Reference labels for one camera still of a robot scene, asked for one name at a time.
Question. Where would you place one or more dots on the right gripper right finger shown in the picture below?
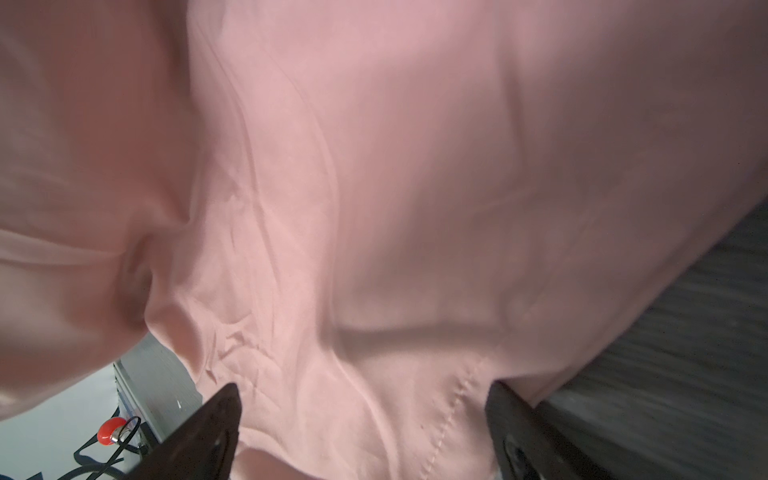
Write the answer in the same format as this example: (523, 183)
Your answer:
(527, 447)

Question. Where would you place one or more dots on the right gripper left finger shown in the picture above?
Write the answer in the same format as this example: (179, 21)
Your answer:
(203, 447)

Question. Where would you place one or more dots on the red emergency stop button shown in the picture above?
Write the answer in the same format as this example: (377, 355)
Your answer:
(111, 431)

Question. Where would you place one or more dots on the pink shorts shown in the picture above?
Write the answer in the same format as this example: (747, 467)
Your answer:
(362, 213)

